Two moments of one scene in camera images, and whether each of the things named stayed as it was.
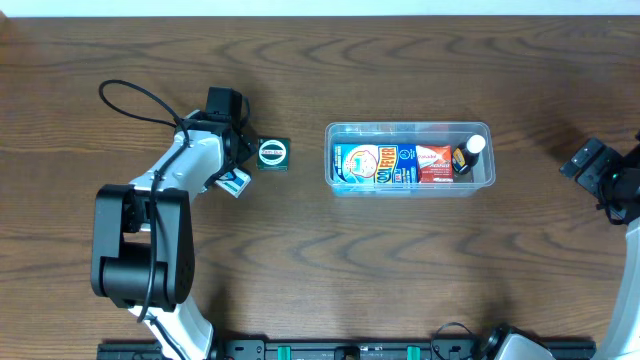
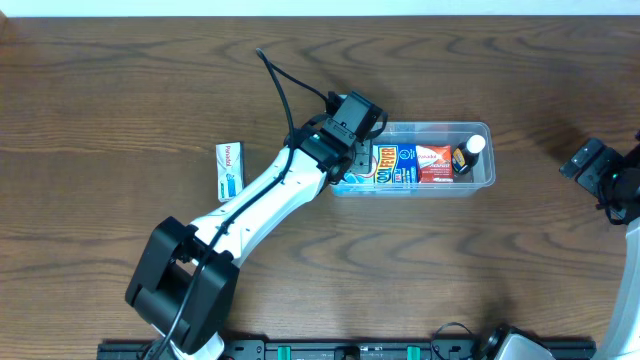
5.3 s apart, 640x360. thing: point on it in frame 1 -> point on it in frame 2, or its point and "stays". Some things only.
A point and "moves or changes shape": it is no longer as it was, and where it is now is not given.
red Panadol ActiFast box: [435, 163] stays
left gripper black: [242, 148] -> [360, 161]
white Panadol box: [235, 186] moves or changes shape
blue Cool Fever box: [375, 163] stays
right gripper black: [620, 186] stays
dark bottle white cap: [467, 154] stays
